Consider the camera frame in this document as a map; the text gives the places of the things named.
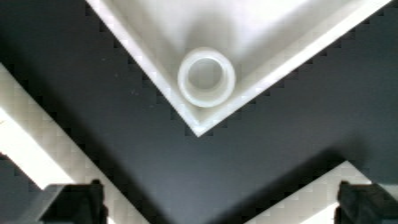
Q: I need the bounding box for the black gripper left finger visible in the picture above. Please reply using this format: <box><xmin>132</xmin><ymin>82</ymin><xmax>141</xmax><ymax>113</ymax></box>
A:
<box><xmin>39</xmin><ymin>179</ymin><xmax>109</xmax><ymax>224</ymax></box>

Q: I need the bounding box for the white square tabletop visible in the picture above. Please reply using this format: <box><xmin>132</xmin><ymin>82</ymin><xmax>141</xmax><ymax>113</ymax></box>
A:
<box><xmin>86</xmin><ymin>0</ymin><xmax>393</xmax><ymax>135</ymax></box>

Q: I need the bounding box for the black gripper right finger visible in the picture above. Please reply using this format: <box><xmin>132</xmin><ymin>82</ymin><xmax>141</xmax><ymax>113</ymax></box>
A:
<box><xmin>334</xmin><ymin>181</ymin><xmax>398</xmax><ymax>224</ymax></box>

